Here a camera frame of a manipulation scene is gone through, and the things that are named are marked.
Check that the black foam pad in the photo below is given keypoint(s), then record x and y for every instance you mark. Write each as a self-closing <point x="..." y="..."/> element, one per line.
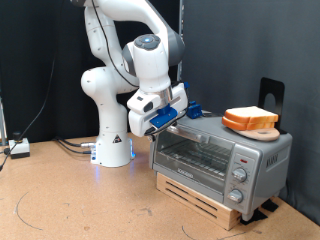
<point x="270" y="205"/>
<point x="253" y="216"/>

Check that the round wooden board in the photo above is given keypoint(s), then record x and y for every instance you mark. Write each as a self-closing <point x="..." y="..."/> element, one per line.
<point x="263" y="135"/>

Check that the short metal pole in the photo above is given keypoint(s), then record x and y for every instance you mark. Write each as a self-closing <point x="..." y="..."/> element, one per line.
<point x="2" y="123"/>

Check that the grey emergency stop box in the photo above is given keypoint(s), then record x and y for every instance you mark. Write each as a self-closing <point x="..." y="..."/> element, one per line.
<point x="19" y="148"/>

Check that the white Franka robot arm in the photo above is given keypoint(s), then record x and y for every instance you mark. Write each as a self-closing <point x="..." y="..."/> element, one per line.
<point x="110" y="133"/>

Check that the black metal bookend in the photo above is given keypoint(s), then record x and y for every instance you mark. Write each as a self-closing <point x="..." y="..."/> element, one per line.
<point x="271" y="86"/>

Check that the grey backdrop curtain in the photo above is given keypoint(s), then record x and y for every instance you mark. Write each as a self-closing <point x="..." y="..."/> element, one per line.
<point x="250" y="43"/>

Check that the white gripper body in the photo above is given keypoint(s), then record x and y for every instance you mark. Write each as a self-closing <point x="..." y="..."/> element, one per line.
<point x="143" y="116"/>

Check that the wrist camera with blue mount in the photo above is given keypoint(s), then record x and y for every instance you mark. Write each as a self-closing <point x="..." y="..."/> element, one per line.
<point x="163" y="116"/>

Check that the black backdrop curtain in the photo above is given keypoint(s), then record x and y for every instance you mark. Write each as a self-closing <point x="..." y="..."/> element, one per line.
<point x="30" y="50"/>

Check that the silver toaster oven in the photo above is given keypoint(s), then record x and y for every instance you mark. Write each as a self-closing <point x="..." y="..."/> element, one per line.
<point x="266" y="160"/>

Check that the silver oven knob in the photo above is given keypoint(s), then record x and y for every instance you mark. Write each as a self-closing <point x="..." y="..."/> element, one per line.
<point x="235" y="195"/>
<point x="240" y="174"/>

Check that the tall aluminium pole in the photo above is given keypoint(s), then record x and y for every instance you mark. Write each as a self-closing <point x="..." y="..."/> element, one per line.
<point x="181" y="16"/>

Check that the slatted wooden crate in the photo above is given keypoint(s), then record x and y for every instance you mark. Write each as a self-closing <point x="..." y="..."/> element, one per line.
<point x="200" y="203"/>

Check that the metal spatula with blue block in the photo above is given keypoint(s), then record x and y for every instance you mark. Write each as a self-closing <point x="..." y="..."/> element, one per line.
<point x="194" y="110"/>

